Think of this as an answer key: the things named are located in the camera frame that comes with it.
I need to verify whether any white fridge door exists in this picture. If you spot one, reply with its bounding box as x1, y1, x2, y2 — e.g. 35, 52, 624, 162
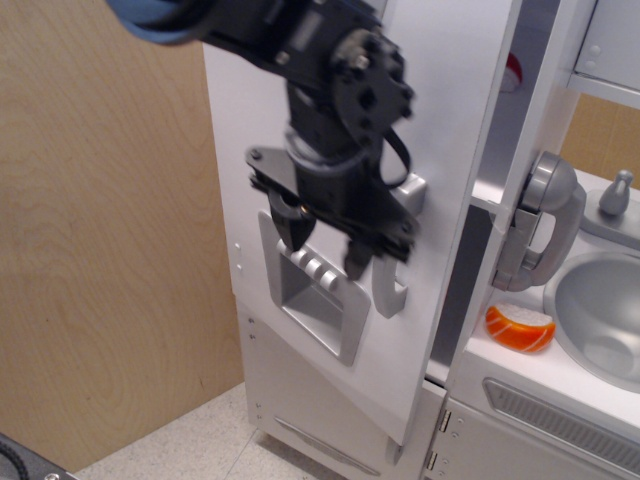
204, 1, 521, 444

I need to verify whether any black case corner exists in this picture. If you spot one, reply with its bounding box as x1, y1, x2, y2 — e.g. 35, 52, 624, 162
1, 434, 77, 480

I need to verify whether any brass cabinet hinge lower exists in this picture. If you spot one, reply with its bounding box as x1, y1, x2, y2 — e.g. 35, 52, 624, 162
426, 451, 438, 472

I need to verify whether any grey oven vent panel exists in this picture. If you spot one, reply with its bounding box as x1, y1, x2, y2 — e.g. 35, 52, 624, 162
482, 378, 639, 476

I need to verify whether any orange salmon sushi toy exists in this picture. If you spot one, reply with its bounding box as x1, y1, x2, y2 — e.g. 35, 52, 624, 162
484, 302, 556, 354

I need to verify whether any white upper cupboard door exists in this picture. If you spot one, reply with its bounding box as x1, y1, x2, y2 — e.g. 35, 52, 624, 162
575, 0, 639, 90

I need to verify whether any brass cabinet hinge upper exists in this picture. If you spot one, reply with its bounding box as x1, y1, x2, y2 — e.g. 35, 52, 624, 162
438, 409, 452, 432

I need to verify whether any grey toy telephone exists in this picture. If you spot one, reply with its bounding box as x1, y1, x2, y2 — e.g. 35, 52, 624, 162
493, 152, 587, 292

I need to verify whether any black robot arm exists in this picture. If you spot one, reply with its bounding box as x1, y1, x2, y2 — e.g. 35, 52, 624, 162
110, 1, 418, 280

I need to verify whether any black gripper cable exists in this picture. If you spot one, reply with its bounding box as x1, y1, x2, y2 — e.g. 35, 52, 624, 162
377, 128, 413, 189

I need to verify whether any silver toy sink basin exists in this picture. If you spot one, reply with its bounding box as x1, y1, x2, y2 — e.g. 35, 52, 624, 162
543, 252, 639, 393

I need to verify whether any brass cabinet hinge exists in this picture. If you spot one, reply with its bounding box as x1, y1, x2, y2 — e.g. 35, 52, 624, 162
426, 451, 438, 472
438, 409, 452, 432

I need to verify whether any white lower freezer door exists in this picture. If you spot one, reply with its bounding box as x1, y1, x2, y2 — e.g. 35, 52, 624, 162
237, 305, 445, 479

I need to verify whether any grey toy faucet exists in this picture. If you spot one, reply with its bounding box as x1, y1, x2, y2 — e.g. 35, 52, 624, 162
580, 170, 639, 250

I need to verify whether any silver ice dispenser panel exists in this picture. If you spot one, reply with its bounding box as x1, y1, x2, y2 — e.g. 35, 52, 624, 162
258, 211, 371, 367

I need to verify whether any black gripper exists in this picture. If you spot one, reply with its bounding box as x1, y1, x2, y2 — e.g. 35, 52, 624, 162
246, 142, 418, 280

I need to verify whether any red tuna sushi toy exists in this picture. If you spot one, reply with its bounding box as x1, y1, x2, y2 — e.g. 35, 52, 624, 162
500, 52, 523, 93

